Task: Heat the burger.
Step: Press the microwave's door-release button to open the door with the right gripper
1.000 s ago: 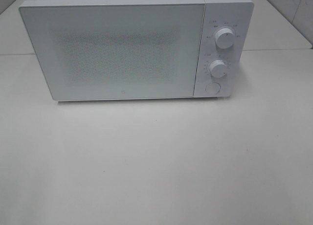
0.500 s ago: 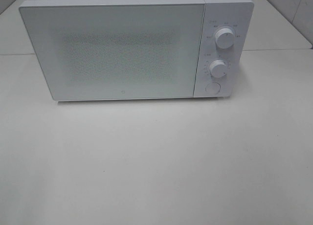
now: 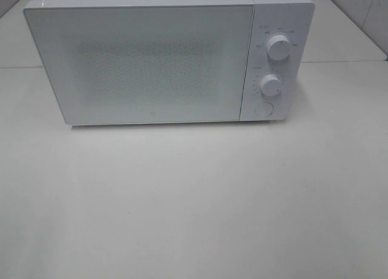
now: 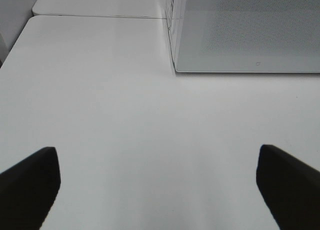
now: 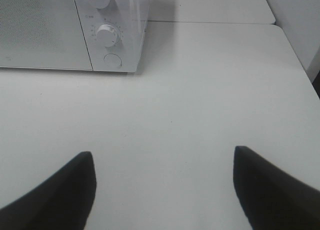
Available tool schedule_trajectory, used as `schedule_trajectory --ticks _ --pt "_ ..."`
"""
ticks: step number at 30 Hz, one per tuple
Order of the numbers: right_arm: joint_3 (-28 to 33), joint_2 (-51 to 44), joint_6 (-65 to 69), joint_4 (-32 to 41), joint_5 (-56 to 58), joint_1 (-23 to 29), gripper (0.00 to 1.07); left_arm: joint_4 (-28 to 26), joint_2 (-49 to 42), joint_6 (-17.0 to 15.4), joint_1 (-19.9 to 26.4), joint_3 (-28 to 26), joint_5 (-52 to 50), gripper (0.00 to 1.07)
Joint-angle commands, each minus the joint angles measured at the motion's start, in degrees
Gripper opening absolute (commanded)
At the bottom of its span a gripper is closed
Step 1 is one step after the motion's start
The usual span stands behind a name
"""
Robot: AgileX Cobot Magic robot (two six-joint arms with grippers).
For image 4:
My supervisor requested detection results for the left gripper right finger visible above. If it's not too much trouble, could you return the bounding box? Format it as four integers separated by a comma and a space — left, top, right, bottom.
256, 144, 320, 230

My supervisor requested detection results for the white microwave door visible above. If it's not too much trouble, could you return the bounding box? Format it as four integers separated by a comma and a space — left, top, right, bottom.
172, 0, 320, 73

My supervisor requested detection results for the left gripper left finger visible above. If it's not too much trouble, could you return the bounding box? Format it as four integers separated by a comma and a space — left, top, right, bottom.
0, 147, 61, 230

